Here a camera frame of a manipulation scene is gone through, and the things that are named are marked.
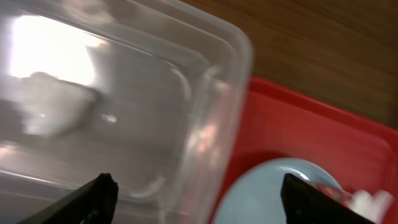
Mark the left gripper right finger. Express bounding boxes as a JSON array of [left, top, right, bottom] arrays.
[[280, 174, 374, 224]]

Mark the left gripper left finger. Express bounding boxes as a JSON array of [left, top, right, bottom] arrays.
[[18, 173, 119, 224]]

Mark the light blue plate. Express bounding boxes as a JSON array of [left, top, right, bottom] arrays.
[[211, 158, 341, 224]]

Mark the white tissue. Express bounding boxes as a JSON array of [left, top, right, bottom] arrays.
[[350, 190, 394, 224]]

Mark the red snack wrapper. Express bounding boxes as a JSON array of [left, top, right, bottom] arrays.
[[315, 184, 353, 208]]

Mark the red serving tray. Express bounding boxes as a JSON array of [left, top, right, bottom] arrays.
[[208, 77, 398, 224]]

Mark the clear plastic bin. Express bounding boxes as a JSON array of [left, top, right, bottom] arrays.
[[1, 1, 252, 223]]

